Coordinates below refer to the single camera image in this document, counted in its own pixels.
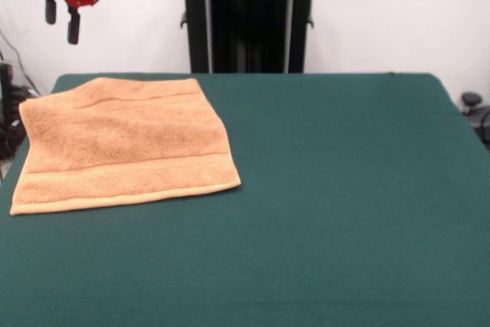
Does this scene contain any orange terry towel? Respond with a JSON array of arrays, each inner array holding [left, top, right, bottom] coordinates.
[[9, 77, 242, 217]]

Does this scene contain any grey cable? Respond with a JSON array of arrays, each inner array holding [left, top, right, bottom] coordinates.
[[0, 30, 43, 98]]

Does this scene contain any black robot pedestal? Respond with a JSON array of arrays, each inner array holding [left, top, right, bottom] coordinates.
[[167, 0, 331, 74]]

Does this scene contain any dark green table cloth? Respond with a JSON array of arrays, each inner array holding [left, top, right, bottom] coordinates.
[[0, 71, 490, 327]]

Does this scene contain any black computer case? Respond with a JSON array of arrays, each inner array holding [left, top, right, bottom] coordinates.
[[0, 60, 15, 129]]

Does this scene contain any black office chair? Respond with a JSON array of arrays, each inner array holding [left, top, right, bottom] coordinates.
[[461, 91, 490, 150]]

